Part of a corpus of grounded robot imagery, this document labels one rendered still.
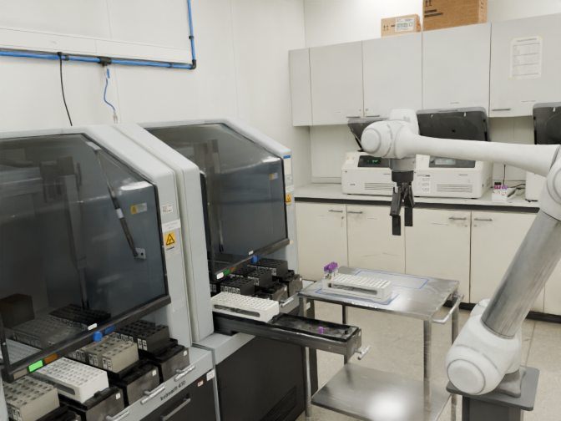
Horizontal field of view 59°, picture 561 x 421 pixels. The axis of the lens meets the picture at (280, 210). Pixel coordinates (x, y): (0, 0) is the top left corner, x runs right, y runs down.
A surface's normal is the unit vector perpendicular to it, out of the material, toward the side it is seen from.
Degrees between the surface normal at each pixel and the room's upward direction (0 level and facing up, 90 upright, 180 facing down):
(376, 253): 90
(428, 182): 90
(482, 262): 90
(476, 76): 90
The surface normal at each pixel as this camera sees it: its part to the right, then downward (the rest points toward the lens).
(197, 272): 0.85, 0.05
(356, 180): -0.55, 0.19
